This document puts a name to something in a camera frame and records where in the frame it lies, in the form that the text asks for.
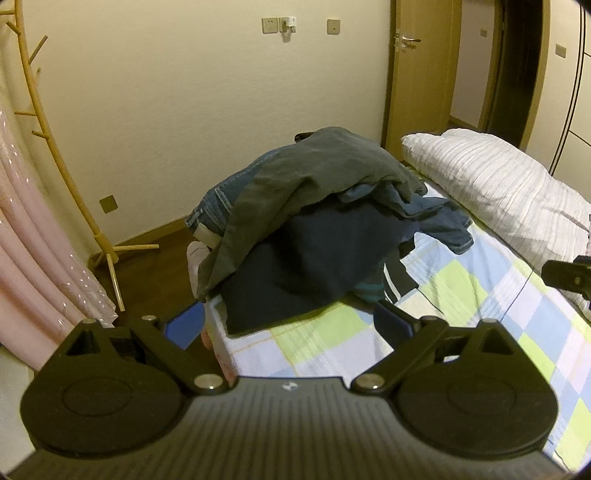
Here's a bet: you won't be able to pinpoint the grey pants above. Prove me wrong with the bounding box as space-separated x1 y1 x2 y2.
196 127 428 301

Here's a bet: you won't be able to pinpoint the blue jeans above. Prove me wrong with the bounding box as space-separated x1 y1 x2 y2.
185 148 296 245

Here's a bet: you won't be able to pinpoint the dark navy garment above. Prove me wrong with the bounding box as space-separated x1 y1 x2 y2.
217 203 421 335

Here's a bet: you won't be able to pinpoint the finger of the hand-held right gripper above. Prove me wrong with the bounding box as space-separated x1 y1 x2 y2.
541 255 591 311

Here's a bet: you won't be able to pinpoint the white cloth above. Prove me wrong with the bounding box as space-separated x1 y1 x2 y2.
186 240 214 296

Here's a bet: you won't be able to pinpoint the blue-grey shirt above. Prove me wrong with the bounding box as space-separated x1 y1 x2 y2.
337 182 474 254

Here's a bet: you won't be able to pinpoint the metal door handle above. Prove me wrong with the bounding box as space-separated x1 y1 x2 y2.
395 28 422 53

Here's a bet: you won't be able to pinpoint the checked bed sheet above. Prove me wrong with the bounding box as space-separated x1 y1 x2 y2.
203 161 591 462

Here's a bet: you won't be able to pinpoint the dark doorway frame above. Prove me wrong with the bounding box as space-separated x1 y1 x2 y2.
484 0 551 151

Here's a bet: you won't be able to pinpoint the wooden coat rack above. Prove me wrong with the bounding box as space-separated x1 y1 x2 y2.
0 0 160 313

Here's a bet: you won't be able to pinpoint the black white striped garment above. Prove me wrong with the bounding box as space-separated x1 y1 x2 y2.
353 240 422 303

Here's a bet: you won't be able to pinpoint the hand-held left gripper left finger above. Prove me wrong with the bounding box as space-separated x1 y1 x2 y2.
58 302 234 394

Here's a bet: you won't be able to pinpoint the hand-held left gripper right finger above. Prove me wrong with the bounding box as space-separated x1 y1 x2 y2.
351 301 527 394

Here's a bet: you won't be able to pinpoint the wooden door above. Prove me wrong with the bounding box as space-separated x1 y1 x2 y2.
382 0 462 153

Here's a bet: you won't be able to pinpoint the pink curtain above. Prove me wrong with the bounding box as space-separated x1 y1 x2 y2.
0 99 119 371

